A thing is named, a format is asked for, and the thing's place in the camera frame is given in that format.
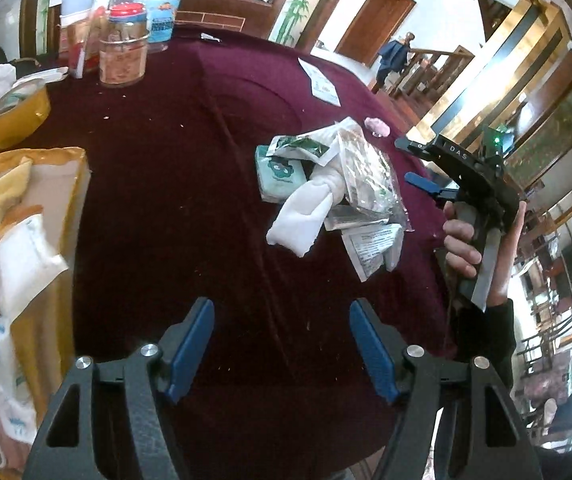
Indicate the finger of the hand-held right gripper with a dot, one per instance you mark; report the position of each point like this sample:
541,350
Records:
423,182
415,146

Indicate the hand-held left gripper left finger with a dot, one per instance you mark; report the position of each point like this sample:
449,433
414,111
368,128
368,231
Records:
193,350

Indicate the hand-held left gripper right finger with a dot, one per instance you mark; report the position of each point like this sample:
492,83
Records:
373,355

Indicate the clear plastic packet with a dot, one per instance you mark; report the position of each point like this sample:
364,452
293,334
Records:
365,175

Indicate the green white packet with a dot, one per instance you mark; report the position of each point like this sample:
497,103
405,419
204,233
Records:
298,147

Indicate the white towel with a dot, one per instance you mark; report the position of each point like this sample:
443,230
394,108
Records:
301,215

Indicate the teal tissue pack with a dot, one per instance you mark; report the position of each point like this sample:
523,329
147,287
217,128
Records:
278,175

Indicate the yellow tray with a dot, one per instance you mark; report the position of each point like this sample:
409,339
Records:
56,320

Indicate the small pink soft object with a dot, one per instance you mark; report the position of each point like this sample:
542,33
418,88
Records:
376,126

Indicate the person's right hand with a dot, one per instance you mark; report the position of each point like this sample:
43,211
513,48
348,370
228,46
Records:
460,245

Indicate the wooden stair railing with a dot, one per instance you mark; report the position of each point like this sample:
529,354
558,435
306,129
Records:
430,75

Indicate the silver flat packet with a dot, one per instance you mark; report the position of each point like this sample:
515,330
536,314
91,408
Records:
350,217

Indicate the white paper packet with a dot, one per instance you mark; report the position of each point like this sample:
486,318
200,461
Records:
370,250

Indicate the gold framed painting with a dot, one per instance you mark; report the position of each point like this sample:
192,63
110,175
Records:
550,130

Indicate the white paper leaflet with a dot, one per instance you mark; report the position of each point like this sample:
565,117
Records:
321,82

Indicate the brown wooden door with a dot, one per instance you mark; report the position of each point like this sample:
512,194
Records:
375,15

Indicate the dark wooden chair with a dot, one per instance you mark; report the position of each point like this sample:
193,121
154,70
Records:
548,335

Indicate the white blue printed pouch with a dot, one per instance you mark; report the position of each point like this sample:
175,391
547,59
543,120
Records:
8,375

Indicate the plain white pouch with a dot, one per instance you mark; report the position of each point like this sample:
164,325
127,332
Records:
26,265

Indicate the white paper scrap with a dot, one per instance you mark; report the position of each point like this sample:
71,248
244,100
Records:
211,36

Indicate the wooden window cabinet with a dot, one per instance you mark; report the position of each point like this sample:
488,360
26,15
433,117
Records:
216,10

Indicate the yellow cloth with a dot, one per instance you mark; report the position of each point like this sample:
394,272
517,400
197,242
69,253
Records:
3,190

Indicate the clear jar blue label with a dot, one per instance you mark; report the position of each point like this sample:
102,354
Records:
163,20

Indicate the yellow tape roll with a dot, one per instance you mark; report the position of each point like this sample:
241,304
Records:
18,115

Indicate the clear jar red lid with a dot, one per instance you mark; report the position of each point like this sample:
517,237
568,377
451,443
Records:
123,50

